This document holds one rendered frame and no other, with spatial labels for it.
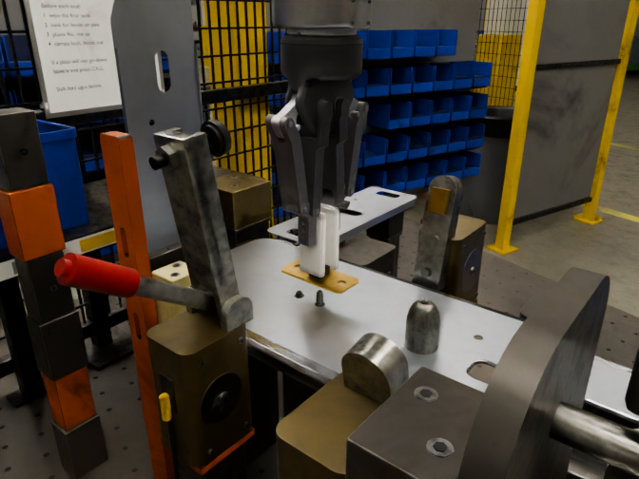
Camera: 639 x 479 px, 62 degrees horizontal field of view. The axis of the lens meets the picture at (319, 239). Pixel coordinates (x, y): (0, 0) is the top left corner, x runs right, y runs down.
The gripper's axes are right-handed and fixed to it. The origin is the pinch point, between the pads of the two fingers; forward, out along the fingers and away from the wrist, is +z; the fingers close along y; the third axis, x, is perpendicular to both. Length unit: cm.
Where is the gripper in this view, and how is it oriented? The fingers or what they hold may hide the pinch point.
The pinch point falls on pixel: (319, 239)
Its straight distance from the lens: 55.8
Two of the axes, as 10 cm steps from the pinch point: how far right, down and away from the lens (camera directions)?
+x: -7.8, -2.5, 5.8
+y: 6.3, -3.0, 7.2
